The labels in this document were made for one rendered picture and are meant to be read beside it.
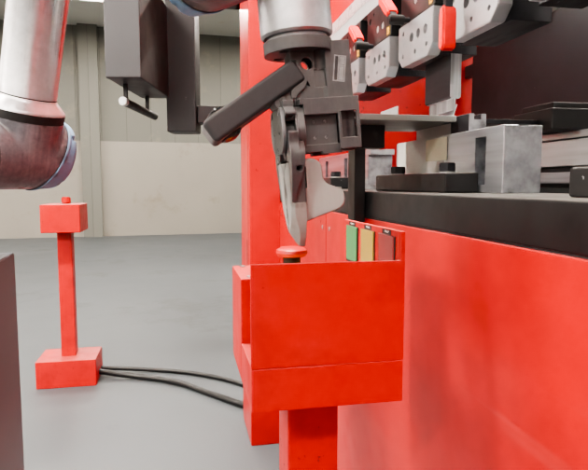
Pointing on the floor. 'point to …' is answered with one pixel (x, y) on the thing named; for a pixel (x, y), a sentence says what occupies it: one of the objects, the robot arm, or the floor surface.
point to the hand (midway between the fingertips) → (293, 235)
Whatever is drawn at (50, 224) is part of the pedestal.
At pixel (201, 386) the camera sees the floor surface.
